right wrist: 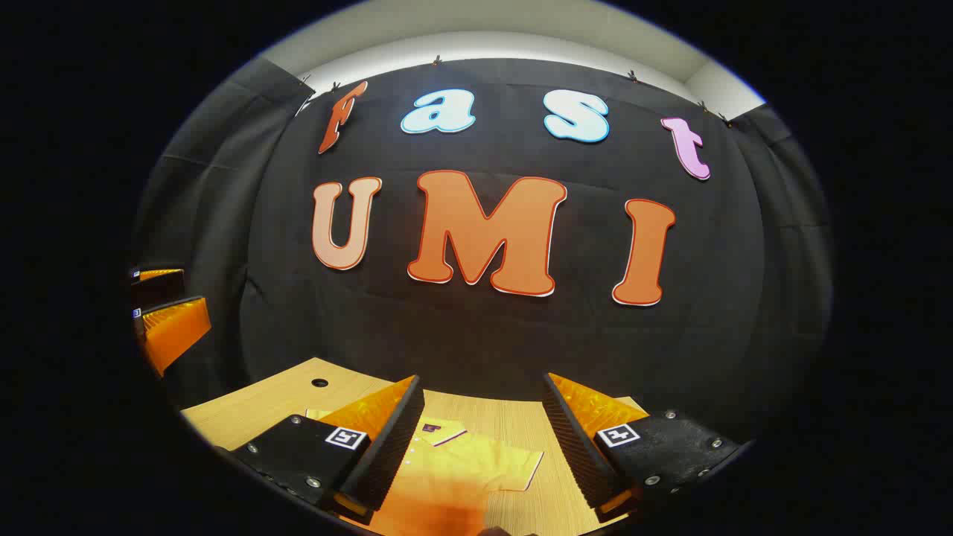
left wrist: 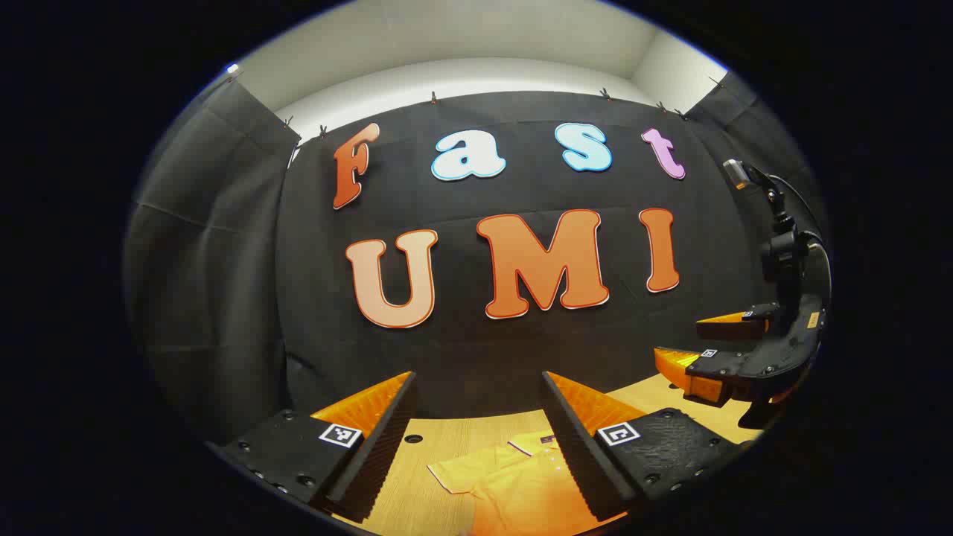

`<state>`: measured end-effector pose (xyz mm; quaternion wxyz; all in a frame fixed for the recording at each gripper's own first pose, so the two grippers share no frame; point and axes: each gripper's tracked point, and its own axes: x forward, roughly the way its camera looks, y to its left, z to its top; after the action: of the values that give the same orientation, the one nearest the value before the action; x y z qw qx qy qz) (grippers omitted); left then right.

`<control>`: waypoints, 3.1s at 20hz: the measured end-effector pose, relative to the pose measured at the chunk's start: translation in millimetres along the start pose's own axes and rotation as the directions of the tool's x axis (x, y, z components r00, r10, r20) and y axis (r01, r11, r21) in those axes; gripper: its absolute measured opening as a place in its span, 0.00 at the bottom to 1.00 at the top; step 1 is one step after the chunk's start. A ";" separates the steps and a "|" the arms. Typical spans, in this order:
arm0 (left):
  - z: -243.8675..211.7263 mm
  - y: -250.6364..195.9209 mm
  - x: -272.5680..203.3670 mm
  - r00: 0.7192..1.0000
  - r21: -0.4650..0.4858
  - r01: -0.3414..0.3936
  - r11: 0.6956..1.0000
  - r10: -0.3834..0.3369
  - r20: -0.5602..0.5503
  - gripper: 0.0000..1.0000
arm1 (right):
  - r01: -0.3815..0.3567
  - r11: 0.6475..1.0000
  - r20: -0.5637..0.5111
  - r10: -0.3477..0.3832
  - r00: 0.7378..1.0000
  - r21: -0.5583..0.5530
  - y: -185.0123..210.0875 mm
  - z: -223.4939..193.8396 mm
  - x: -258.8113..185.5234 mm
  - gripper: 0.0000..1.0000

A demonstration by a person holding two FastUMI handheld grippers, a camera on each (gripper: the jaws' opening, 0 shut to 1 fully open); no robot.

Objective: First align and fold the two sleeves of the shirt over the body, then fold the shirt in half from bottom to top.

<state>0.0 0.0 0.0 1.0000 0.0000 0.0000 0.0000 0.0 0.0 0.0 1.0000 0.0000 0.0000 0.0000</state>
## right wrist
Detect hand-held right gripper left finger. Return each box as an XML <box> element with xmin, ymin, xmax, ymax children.
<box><xmin>227</xmin><ymin>374</ymin><xmax>426</xmax><ymax>522</ymax></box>

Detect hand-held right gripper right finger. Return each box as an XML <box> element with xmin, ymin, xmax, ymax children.
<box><xmin>541</xmin><ymin>371</ymin><xmax>745</xmax><ymax>523</ymax></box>

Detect orange polo T-shirt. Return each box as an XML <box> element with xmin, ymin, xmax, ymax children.
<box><xmin>305</xmin><ymin>407</ymin><xmax>546</xmax><ymax>536</ymax></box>

